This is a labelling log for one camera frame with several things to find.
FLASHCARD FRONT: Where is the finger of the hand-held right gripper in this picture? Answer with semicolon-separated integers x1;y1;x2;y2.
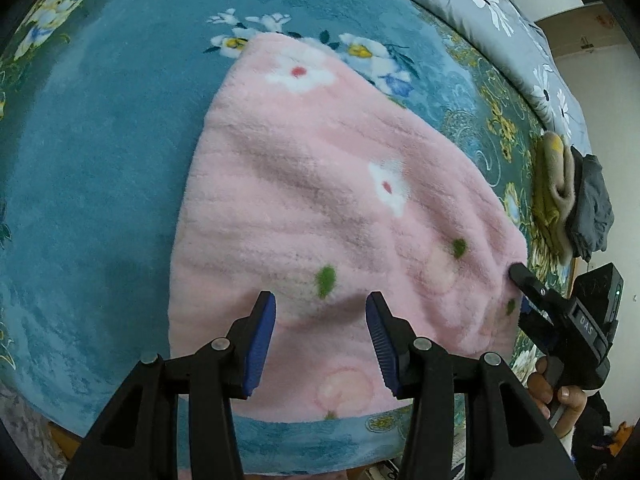
519;295;553;358
508;262;551;306

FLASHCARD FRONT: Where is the teal floral blanket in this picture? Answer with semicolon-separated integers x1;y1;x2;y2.
0;0;576;476

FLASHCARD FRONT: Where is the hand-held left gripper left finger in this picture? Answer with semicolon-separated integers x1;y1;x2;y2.
62;291;277;480

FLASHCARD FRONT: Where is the person's right hand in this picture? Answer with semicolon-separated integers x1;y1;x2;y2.
527;358;588;438

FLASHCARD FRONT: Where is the pink fleece garment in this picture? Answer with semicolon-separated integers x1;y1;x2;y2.
167;32;531;418

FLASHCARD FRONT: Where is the folded grey garment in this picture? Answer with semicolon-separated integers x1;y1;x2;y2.
565;147;615;263

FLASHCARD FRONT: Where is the folded beige garment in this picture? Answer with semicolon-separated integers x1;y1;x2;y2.
530;131;581;266

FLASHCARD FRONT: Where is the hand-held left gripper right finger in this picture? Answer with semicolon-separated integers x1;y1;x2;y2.
365;291;581;480

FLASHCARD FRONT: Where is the wooden bed frame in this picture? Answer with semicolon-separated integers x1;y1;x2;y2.
47;420;83;463

